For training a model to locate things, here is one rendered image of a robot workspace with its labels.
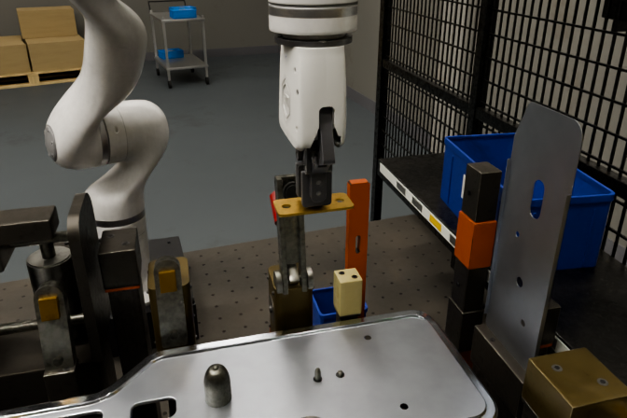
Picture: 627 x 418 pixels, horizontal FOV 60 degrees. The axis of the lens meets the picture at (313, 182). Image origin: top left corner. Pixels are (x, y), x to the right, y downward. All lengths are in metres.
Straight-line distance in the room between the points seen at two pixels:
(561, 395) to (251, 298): 0.88
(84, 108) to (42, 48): 6.16
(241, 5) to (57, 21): 2.48
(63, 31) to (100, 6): 6.71
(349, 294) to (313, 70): 0.41
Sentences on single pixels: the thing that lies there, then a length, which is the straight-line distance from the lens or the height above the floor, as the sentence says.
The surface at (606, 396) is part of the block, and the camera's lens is 0.71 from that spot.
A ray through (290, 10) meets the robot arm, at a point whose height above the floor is 1.46.
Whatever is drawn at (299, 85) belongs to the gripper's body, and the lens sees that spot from 0.50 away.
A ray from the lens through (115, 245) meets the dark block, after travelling 0.83.
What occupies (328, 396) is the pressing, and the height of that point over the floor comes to 1.00.
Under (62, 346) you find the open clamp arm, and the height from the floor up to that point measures 1.02.
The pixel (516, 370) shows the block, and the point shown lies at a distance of 0.80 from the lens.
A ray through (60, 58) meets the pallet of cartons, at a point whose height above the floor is 0.28.
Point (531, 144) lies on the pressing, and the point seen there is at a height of 1.29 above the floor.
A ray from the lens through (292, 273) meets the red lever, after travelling 0.81.
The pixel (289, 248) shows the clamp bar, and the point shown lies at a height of 1.11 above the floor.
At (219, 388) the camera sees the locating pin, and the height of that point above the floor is 1.03.
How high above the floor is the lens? 1.51
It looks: 24 degrees down
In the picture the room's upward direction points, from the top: straight up
